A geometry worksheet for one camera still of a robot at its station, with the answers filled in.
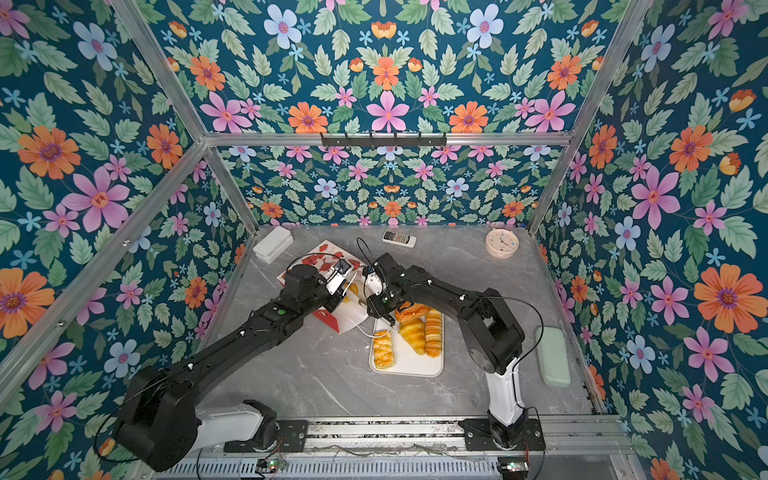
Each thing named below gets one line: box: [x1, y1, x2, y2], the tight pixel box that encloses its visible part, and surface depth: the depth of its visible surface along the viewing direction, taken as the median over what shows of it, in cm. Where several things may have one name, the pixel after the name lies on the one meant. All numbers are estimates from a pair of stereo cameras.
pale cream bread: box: [399, 318, 426, 355], surface depth 90 cm
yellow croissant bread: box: [374, 330, 394, 369], surface depth 86 cm
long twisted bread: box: [425, 309, 442, 358], surface depth 91 cm
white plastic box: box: [253, 226, 295, 265], surface depth 112 cm
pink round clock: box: [485, 228, 520, 259], surface depth 113 cm
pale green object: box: [535, 326, 571, 387], surface depth 82 cm
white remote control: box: [382, 231, 417, 249], surface depth 117 cm
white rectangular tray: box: [369, 313, 445, 377], surface depth 88 cm
